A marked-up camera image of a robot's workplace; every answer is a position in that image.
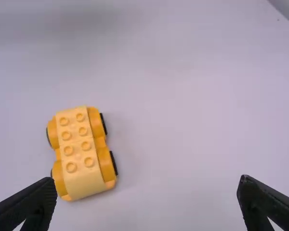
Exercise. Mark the yellow toy car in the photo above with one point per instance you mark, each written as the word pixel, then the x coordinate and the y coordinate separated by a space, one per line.
pixel 80 154

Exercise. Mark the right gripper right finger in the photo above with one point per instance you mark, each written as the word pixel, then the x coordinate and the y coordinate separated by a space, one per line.
pixel 262 204

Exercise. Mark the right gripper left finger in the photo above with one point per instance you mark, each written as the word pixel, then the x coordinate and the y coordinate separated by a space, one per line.
pixel 24 207

